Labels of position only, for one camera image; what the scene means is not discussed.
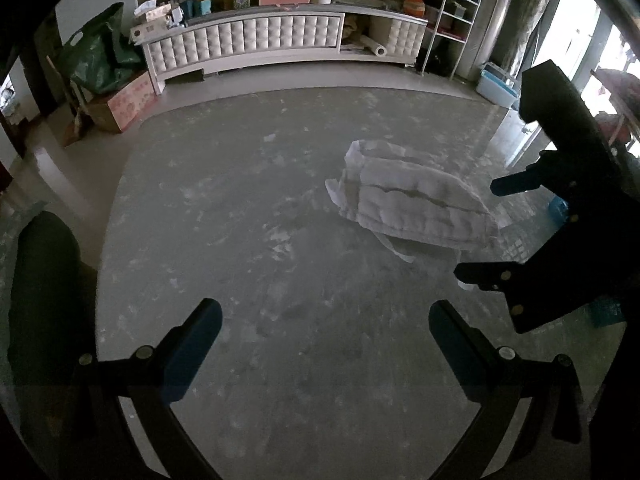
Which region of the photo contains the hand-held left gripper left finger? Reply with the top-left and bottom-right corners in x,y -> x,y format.
57,298 -> 224,480

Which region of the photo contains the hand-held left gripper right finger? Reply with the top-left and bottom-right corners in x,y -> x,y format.
429,300 -> 584,480

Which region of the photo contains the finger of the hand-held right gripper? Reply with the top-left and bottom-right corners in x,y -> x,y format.
453,262 -> 541,334
490,150 -> 569,197

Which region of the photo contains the blue plastic laundry basket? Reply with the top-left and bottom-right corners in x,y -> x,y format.
547,197 -> 626,329

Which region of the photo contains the white quilted cloth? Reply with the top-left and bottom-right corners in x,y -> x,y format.
324,138 -> 512,264

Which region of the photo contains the blue and white storage box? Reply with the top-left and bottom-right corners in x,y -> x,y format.
474,62 -> 521,110

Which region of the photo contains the clothes drying rack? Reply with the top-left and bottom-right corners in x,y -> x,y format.
592,67 -> 640,157

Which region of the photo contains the purple cloth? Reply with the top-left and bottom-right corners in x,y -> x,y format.
595,68 -> 640,96

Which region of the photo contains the grey curtain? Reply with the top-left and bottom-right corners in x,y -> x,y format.
492,0 -> 566,81

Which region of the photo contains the white shelf rack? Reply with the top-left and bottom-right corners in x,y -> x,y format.
414,0 -> 485,81

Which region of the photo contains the rolled white paper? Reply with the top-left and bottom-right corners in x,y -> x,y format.
362,34 -> 389,59

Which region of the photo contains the pink cardboard box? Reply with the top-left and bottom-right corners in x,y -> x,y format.
87,69 -> 160,134

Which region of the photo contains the white tufted TV cabinet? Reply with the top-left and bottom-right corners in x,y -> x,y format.
130,3 -> 430,96

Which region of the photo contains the green plastic bag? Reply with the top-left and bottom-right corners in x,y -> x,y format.
57,2 -> 146,96

